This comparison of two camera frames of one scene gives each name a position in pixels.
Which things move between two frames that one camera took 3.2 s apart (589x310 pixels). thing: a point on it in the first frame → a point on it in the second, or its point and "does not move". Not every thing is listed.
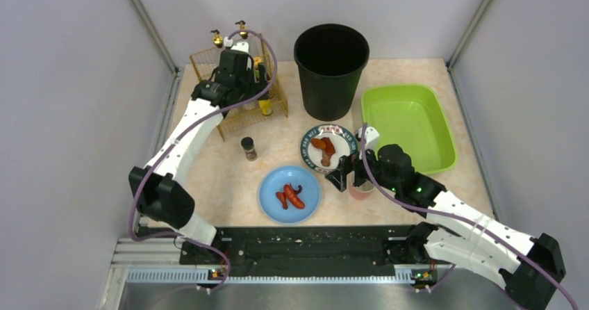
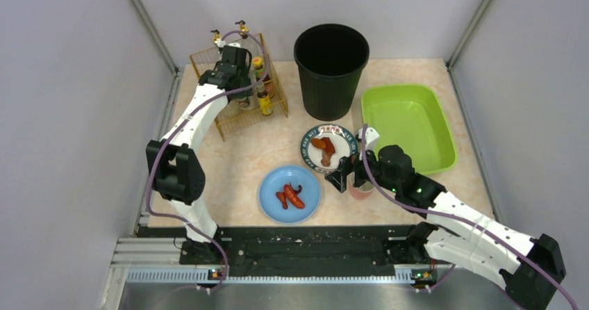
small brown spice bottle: [247, 142] → [245, 104]
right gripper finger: [339, 177] does not move
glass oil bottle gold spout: [217, 39] does not move
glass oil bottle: [244, 34] does not move
